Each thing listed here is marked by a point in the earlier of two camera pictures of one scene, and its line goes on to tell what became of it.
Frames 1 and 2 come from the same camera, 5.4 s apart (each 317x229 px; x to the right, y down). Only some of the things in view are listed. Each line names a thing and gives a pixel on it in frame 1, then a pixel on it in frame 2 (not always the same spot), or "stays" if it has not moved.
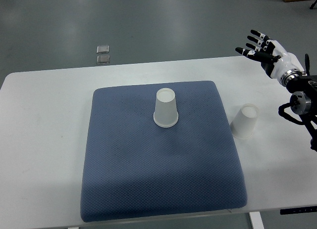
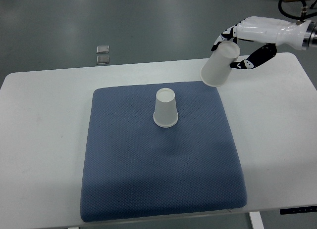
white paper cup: [166, 114] stays
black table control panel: [298, 210] stays
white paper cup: [241, 126] -> [217, 69]
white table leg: [257, 220] stays
